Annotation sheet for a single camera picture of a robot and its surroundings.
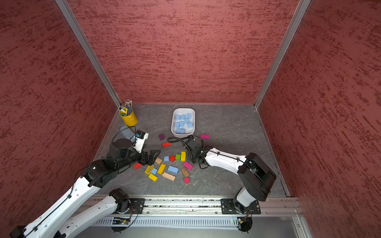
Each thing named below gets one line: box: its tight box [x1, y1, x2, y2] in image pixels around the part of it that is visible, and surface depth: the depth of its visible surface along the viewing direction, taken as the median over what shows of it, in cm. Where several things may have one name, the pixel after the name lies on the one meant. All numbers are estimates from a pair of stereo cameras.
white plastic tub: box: [170, 107, 196, 139], surface depth 109 cm
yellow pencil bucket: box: [119, 107, 138, 127], surface depth 103 cm
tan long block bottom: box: [162, 172, 177, 181], surface depth 85 cm
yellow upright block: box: [180, 151, 187, 162], surface depth 92 cm
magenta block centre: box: [183, 161, 194, 171], surface depth 90 cm
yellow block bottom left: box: [148, 173, 158, 182], surface depth 85 cm
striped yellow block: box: [144, 164, 155, 176], surface depth 86 cm
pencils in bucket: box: [119, 99, 133, 117], surface depth 102 cm
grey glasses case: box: [120, 124, 136, 143], surface depth 103 cm
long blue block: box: [175, 127, 186, 134], surface depth 105 cm
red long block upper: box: [162, 141, 173, 149], surface depth 99 cm
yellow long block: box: [157, 163, 167, 175], surface depth 87 cm
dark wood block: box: [181, 167, 191, 178], surface depth 87 cm
